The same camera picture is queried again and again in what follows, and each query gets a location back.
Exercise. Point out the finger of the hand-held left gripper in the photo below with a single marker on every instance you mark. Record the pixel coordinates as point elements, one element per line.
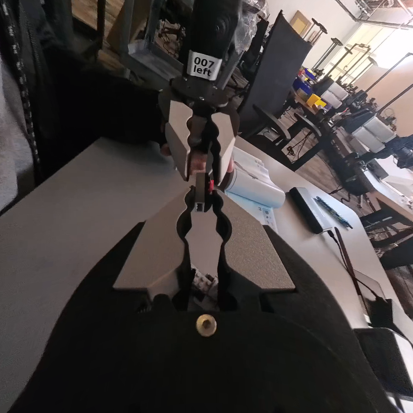
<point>226,138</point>
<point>177,135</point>

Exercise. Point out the white storage boxes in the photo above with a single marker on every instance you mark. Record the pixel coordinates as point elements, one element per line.
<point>374,132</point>

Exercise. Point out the brick instruction booklet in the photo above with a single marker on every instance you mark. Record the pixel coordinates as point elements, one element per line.
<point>255,190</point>

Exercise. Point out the person's grey sweater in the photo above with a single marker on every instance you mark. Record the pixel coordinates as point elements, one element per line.
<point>9,161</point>

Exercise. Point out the row of background work tables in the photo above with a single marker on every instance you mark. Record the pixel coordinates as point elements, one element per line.
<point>355,135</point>

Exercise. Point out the grey utility cart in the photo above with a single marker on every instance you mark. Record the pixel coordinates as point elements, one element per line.
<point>145,51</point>

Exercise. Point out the grey desk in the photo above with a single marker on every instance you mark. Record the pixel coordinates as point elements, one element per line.
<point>80,209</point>

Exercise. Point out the small black red brick assembly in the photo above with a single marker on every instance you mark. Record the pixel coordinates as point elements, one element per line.
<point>201,193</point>

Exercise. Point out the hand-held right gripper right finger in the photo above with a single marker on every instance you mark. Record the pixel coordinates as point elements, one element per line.
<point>258,258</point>

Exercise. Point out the black power adapter box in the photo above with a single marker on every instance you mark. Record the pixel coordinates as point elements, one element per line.
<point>384,314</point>

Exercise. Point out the dark grey office chair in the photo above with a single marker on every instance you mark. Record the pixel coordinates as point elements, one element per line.
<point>284,64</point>

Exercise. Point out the black silver power bank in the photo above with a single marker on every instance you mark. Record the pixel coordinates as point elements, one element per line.
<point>306,209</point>

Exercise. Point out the person's left hand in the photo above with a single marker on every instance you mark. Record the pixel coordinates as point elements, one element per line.
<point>197,161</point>

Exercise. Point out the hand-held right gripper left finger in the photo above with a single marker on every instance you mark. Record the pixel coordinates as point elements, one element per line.
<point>151,258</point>

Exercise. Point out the yellow storage bin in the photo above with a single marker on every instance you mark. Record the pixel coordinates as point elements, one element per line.
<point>316,100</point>

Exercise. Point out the blue pen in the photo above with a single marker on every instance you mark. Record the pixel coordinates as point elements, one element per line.
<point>334,213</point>

